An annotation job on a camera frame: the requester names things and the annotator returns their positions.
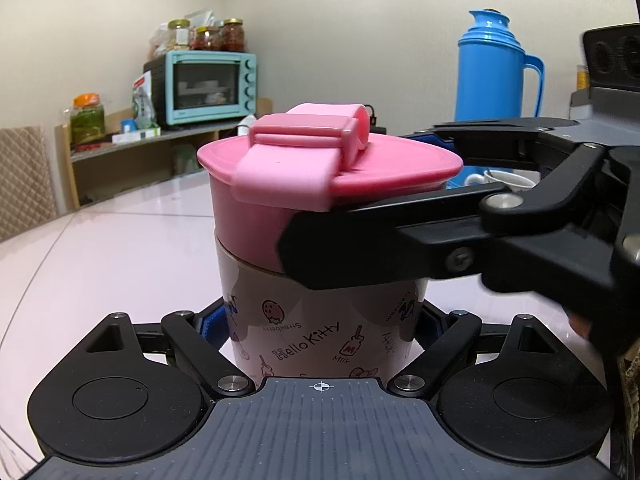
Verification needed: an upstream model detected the white and green flat box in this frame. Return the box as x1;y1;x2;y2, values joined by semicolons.
112;127;162;145

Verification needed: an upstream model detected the teal toaster oven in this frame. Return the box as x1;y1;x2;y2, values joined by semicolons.
144;51;259;129

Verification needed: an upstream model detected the white printed mug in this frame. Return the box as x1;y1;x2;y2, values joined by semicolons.
462;169;540;191

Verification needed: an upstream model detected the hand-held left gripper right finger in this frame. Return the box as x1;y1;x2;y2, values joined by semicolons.
387;302;553;396

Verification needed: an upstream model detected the blue thermos flask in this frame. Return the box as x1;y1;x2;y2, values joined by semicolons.
455;8;546;138

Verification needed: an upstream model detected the white plastic bag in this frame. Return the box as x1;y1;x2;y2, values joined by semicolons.
184;8;224;29

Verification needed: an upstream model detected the pink printed bottle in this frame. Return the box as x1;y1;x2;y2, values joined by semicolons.
214;230;429;386

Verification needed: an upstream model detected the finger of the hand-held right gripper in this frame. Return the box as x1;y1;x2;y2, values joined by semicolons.
277;144;622;307
400;116;597;172

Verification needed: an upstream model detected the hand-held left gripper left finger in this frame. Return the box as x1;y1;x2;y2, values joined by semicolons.
85;301;256;396

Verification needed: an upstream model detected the green and white food bag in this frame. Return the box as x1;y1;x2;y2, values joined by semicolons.
131;71;160;130

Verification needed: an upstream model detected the person's right hand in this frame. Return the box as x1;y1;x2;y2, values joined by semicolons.
566;309;592;341

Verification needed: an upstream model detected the glass jar with red contents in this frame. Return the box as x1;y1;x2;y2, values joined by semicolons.
220;19;246;53
194;26;221;51

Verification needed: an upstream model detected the pink bottle cap with strap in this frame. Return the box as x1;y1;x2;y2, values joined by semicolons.
197;101;464;281

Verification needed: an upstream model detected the glass jar with pale contents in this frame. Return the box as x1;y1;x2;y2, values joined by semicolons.
167;19;194;52

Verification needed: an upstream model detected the black power bank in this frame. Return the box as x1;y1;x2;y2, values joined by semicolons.
362;105;389;135

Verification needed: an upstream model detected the wooden shelf unit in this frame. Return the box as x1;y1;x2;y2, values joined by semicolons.
61;97;274;211

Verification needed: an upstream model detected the quilted chair back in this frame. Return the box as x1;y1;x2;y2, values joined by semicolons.
0;125;62;244

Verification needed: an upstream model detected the green jar with orange lid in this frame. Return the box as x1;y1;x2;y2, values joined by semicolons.
70;92;106;147

